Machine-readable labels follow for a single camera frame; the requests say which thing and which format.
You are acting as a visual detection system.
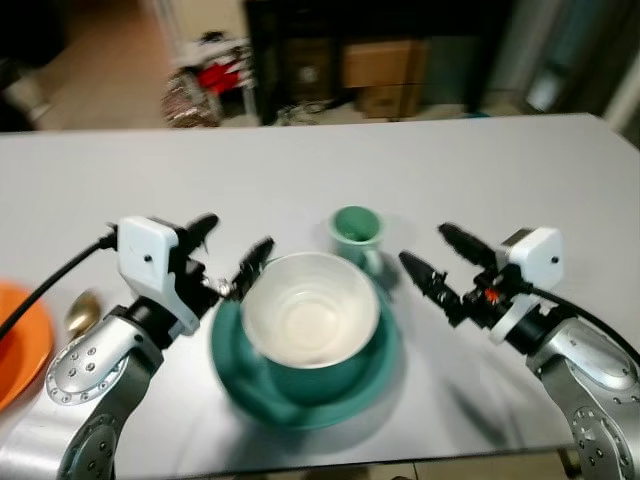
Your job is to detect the red cloth item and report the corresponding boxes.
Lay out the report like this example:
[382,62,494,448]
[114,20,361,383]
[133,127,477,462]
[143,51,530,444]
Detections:
[194,60,242,94]

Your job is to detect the teal bowl with white inside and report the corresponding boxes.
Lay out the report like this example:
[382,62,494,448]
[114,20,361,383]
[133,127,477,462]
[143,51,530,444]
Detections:
[241,251,384,406]

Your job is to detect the brown woven basket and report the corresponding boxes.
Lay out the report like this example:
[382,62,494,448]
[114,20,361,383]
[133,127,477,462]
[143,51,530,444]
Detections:
[162,71,222,129]

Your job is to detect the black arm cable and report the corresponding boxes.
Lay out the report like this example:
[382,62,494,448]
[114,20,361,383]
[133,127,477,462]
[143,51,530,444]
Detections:
[528,284,640,367]
[0,232,120,343]

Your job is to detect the teal round plate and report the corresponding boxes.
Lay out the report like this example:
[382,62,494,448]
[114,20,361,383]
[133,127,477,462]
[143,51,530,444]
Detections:
[209,285,402,432]

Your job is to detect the orange plate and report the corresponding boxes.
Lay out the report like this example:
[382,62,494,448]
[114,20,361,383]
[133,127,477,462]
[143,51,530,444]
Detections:
[0,281,55,412]

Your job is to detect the gold metal spoon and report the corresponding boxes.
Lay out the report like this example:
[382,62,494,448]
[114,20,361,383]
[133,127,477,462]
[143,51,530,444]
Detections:
[64,289,104,338]

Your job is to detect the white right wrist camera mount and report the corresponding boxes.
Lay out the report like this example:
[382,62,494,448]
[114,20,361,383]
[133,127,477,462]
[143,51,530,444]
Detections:
[489,227,564,346]

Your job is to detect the large brown cardboard box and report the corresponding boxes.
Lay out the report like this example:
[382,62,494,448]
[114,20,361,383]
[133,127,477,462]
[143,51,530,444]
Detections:
[342,39,432,90]

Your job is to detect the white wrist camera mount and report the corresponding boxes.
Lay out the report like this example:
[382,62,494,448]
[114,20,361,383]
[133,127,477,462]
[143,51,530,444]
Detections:
[489,227,564,346]
[116,216,202,337]

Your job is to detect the black shelf unit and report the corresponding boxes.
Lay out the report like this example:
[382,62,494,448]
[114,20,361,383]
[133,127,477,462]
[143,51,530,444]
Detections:
[244,0,522,127]

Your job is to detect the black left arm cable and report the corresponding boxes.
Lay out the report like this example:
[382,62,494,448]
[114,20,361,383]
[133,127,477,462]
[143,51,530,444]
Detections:
[0,232,120,343]

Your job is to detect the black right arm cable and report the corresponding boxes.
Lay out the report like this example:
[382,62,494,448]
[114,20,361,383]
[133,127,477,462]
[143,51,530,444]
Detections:
[528,284,640,367]

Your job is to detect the small brown cardboard box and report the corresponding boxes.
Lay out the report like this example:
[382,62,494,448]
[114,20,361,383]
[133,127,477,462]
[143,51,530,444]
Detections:
[358,84,427,120]

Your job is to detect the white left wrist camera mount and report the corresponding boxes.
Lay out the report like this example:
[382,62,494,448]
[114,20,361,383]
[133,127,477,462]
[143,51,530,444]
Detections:
[116,216,202,337]

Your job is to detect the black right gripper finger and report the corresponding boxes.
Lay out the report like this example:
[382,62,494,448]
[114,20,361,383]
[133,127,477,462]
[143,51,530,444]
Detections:
[440,223,498,269]
[399,251,466,326]

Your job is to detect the small teal cup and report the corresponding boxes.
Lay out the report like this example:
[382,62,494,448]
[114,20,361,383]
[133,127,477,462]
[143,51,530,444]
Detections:
[329,205,387,277]

